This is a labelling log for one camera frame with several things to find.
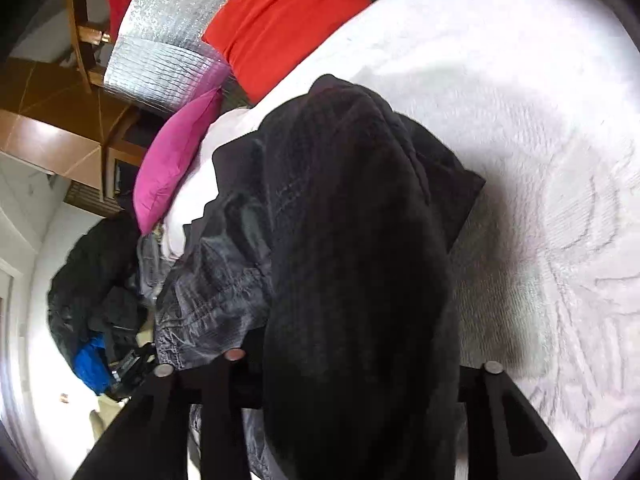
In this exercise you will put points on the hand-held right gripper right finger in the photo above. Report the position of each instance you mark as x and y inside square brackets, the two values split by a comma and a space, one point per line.
[495, 410]

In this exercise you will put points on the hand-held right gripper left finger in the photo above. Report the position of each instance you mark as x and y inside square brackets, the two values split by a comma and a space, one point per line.
[220, 410]

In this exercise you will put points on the dark grey shiny jacket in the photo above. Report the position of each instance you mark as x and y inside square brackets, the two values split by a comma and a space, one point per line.
[225, 270]

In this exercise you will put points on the black knit sweater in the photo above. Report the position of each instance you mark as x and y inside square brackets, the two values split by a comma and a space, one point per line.
[360, 285]

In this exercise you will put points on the pile of dark clothes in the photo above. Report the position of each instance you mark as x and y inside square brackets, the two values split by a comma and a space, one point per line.
[95, 275]

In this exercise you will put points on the beige cloth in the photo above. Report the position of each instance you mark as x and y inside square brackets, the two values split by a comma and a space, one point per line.
[102, 417]

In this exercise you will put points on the blue cloth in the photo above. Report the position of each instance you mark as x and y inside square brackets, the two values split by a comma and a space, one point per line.
[92, 365]

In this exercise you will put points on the grey cloth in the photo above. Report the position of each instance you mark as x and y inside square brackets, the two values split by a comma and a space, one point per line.
[150, 270]

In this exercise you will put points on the white pillow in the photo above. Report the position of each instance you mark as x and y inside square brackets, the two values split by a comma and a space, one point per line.
[192, 200]

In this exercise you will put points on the pink pillow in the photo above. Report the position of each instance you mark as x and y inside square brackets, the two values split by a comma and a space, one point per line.
[172, 160]

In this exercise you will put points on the wooden stool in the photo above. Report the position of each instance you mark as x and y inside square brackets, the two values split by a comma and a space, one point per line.
[112, 160]

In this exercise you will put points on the white textured bedspread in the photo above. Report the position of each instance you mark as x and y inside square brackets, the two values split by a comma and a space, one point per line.
[540, 135]

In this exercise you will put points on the silver foil insulation mat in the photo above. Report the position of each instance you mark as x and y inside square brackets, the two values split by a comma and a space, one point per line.
[165, 45]

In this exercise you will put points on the orange-red pillow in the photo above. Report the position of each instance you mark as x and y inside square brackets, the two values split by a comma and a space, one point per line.
[285, 25]

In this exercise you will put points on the wooden chair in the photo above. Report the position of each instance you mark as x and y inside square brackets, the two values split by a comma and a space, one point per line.
[82, 35]

